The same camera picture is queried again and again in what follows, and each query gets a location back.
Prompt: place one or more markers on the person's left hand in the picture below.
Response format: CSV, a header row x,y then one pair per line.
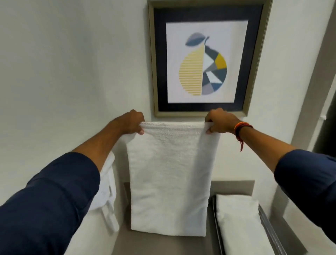
x,y
130,121

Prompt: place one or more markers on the person's right hand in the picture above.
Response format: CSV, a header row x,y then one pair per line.
x,y
221,120

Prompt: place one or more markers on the person's left thumb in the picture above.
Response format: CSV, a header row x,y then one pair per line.
x,y
139,129

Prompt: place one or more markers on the person's right thumb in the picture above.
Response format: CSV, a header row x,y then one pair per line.
x,y
210,128

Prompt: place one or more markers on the white towel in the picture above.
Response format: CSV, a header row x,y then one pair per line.
x,y
170,178
241,226

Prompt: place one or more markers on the person's right forearm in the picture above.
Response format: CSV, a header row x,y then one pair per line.
x,y
291,165

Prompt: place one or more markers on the person's left forearm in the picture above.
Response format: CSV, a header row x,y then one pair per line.
x,y
52,199

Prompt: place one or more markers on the red orange thread wristband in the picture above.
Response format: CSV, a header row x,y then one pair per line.
x,y
241,131

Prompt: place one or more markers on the white bathrobe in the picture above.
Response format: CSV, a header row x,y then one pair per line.
x,y
106,189

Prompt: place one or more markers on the framed pear picture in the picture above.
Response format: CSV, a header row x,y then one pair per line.
x,y
207,57

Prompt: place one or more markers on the white folded towel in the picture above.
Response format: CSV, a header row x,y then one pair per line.
x,y
241,226

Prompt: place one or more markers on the grey metal tray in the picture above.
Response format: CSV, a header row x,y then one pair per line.
x,y
270,231

